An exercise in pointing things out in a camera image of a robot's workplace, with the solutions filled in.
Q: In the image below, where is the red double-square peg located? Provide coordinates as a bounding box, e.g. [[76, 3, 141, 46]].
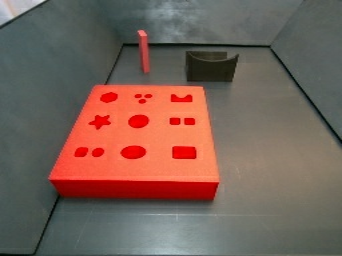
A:
[[137, 30, 149, 73]]

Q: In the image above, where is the red shape-sorting board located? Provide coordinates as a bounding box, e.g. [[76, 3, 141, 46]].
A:
[[49, 85, 219, 200]]

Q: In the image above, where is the black curved holder stand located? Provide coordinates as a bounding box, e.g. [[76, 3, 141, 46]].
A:
[[186, 51, 239, 82]]

